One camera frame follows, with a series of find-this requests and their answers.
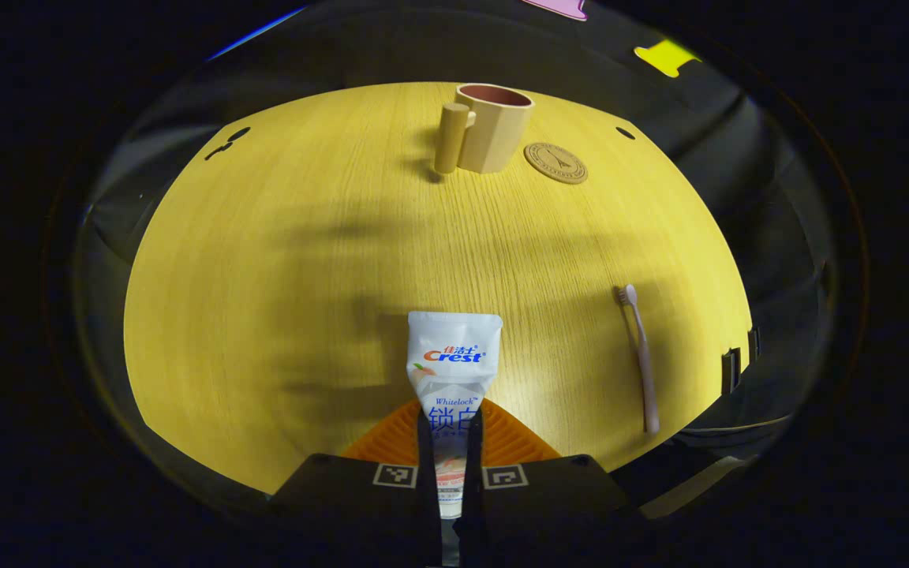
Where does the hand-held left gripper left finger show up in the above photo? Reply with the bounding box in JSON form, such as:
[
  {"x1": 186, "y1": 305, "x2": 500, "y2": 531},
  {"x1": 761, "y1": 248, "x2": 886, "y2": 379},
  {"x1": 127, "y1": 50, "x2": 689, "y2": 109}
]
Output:
[{"x1": 269, "y1": 398, "x2": 438, "y2": 566}]

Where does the white toothpaste tube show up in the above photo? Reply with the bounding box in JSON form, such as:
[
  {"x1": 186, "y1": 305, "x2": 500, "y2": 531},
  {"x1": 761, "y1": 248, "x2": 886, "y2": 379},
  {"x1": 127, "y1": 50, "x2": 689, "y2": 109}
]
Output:
[{"x1": 406, "y1": 310, "x2": 503, "y2": 520}]

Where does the beige cup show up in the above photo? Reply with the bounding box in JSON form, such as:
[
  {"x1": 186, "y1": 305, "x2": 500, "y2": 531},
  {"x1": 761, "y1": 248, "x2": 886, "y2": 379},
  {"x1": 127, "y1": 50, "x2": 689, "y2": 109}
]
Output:
[{"x1": 433, "y1": 83, "x2": 536, "y2": 176}]

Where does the round brown coaster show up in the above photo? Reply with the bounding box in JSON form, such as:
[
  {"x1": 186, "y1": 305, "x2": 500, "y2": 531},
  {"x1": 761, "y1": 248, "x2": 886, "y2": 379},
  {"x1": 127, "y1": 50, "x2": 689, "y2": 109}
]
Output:
[{"x1": 523, "y1": 142, "x2": 589, "y2": 186}]

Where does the black backdrop cloth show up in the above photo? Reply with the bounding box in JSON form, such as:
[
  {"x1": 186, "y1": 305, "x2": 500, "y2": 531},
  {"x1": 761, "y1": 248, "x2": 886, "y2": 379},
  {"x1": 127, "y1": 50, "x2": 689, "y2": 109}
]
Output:
[{"x1": 76, "y1": 0, "x2": 842, "y2": 474}]

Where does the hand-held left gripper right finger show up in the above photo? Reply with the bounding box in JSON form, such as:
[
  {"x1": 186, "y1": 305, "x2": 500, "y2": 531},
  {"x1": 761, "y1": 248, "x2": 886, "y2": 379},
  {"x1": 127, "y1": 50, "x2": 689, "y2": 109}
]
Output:
[{"x1": 454, "y1": 398, "x2": 638, "y2": 566}]

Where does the pink toothbrush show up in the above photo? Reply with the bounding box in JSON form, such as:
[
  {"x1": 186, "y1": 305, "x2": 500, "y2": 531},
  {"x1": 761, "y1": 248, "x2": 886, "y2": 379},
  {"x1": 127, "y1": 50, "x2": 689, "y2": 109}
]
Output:
[{"x1": 615, "y1": 284, "x2": 661, "y2": 435}]

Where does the wooden desktop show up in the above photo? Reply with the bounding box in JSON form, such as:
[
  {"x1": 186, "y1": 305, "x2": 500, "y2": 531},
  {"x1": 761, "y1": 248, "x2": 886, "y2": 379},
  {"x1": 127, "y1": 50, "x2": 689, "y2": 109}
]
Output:
[{"x1": 123, "y1": 81, "x2": 754, "y2": 495}]

